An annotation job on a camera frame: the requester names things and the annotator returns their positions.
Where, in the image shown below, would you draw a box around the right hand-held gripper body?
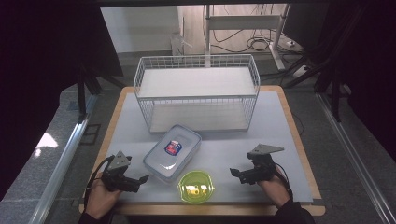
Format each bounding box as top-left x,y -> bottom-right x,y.
245,143 -> 285,185

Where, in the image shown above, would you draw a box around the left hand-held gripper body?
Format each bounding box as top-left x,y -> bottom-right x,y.
101,150 -> 141,193

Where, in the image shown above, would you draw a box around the clear plastic food container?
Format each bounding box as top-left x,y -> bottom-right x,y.
142,123 -> 203,184

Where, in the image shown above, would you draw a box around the green plastic bowl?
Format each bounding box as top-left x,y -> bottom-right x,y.
177,169 -> 216,205

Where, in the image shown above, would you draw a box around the white wire rack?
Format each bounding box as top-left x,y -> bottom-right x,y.
133,53 -> 262,134

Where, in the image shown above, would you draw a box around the person's right hand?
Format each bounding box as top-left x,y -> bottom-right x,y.
256,166 -> 292,209

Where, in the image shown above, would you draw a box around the person's left hand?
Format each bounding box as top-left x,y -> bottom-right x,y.
84,176 -> 123,220

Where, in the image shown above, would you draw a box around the grey table mat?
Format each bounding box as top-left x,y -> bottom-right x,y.
88,91 -> 314,204

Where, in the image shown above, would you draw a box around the black metal stand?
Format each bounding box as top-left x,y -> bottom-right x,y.
76,63 -> 104,124
314,66 -> 344,123

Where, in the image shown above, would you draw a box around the white power strip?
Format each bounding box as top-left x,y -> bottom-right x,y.
292,64 -> 310,78

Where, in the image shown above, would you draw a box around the dark curtain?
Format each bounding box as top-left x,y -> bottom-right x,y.
0,0 -> 124,200
281,0 -> 396,162

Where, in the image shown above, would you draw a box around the clear plastic bottle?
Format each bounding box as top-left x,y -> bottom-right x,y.
170,31 -> 193,57

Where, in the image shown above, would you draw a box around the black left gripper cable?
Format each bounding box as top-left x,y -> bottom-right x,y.
83,154 -> 116,208

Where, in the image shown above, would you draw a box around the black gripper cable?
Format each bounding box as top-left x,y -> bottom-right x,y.
274,161 -> 294,202
83,154 -> 116,208

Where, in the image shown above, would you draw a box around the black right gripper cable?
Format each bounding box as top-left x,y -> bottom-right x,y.
274,161 -> 294,202

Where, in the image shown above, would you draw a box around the aluminium rail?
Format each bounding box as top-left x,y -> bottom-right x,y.
28,94 -> 99,224
316,92 -> 396,224

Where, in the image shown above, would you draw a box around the black floor cables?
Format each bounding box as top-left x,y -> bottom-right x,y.
211,29 -> 304,55

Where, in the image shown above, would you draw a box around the white metal desk frame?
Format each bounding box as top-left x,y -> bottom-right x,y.
204,3 -> 291,72

